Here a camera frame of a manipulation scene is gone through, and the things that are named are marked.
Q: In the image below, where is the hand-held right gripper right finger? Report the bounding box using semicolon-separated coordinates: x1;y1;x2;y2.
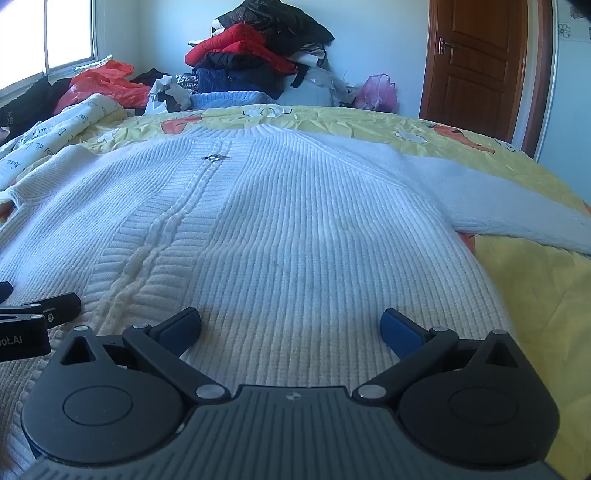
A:
352;308;525;402

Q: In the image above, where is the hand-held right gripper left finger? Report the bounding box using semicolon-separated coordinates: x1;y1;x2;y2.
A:
60;307;232;403

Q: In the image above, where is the white knit sweater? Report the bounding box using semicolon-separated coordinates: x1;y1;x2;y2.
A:
0;121;591;476

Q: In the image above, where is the yellow printed bedsheet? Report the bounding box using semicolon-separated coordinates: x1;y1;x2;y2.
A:
78;105;591;474

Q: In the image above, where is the white printed quilt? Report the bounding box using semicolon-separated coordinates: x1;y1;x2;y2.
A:
0;93;124;191

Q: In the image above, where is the black cloth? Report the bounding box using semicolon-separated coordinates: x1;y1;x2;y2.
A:
0;75;75;141

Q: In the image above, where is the orange plastic bag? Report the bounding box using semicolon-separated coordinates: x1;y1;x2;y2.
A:
54;60;152;115

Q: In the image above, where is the white plastic bag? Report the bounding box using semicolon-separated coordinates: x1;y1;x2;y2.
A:
145;76;192;115

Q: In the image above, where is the light blue knit garment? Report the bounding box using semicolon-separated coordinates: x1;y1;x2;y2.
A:
189;90;279;110

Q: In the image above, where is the navy quilted garment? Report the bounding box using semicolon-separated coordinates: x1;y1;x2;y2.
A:
194;65;291;100

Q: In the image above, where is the grey garment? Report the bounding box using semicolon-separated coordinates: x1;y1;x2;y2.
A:
277;67;356;108

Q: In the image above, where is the window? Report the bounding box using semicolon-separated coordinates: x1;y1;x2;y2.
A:
0;0;100;90

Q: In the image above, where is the brown wooden door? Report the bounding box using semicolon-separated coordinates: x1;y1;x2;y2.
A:
419;0;529;143

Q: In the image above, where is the black jacket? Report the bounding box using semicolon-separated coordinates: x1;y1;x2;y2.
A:
217;0;335;49

